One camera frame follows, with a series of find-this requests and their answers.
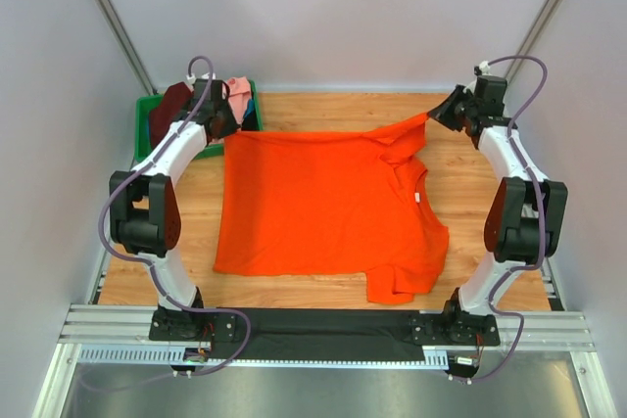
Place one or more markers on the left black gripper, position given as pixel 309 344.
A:
pixel 221 123

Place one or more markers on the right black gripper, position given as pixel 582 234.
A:
pixel 457 108

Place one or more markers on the orange t shirt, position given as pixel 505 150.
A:
pixel 332 203

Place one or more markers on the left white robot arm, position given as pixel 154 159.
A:
pixel 142 209

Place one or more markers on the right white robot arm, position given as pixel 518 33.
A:
pixel 524 222

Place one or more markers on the pink t shirt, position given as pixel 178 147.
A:
pixel 240 94

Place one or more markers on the blue t shirt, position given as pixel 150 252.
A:
pixel 250 113

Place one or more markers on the maroon t shirt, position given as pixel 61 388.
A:
pixel 160 118

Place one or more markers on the green plastic bin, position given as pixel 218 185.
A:
pixel 144 105

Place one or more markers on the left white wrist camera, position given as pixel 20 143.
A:
pixel 188 78

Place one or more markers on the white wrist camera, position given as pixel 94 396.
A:
pixel 188 78
pixel 483 68

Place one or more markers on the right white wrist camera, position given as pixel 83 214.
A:
pixel 483 68

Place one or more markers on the left aluminium frame post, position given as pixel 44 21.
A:
pixel 115 24

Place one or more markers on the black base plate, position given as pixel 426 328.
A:
pixel 362 333

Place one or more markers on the grey slotted cable duct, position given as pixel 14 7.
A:
pixel 179 356

